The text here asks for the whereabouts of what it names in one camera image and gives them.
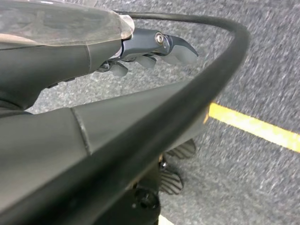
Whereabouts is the yellow floor tape marking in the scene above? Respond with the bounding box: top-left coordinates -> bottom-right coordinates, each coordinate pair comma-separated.
158,102 -> 300,225

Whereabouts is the thick black cable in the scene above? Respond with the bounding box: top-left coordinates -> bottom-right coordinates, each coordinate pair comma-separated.
0,11 -> 250,225

